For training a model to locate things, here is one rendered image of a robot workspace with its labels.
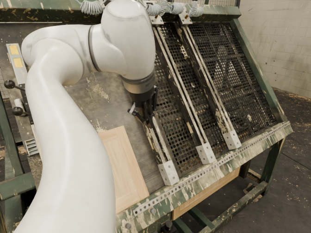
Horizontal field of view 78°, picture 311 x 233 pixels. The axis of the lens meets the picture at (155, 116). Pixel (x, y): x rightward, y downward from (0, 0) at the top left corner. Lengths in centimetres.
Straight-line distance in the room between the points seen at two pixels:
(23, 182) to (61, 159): 90
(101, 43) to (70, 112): 22
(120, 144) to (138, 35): 77
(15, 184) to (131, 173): 52
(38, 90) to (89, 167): 17
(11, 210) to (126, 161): 70
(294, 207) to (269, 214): 32
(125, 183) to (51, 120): 87
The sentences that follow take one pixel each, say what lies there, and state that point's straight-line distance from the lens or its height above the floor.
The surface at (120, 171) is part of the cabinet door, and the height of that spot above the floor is 103.
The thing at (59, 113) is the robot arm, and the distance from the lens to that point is 24.
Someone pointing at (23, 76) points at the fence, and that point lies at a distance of 113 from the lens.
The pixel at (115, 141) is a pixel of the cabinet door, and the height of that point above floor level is 115.
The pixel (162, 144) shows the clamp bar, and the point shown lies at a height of 110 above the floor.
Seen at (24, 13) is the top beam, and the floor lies 177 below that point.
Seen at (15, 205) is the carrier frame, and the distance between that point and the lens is 145.
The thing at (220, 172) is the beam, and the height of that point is 85.
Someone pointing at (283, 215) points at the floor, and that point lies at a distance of 251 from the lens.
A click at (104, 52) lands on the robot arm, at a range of 43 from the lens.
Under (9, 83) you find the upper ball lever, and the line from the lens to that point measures 98.
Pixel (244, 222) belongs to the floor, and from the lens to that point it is 229.
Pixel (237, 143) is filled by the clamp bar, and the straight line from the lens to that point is 151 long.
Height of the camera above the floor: 173
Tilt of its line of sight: 26 degrees down
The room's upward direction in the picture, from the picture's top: straight up
